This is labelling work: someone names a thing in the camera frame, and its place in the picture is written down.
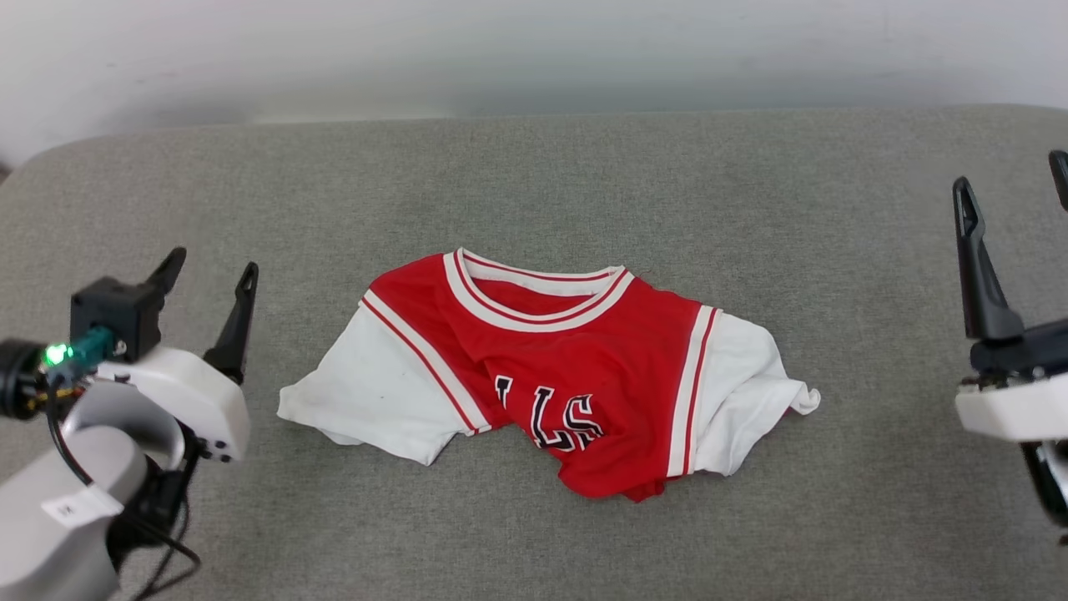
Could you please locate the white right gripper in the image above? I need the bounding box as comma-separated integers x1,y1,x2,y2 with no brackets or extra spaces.
953,149,1068,442

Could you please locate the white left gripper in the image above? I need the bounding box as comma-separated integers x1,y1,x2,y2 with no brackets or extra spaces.
98,247,259,464

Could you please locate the red and white basketball jersey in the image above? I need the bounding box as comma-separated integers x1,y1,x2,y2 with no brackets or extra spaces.
278,247,822,503

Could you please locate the grey fabric sofa seat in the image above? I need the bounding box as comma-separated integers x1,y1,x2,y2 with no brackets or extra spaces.
0,104,1068,601

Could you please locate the teal camera cable connector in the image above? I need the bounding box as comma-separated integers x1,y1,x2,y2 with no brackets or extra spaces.
46,327,114,369

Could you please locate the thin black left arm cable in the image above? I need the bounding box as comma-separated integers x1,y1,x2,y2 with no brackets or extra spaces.
46,380,201,601

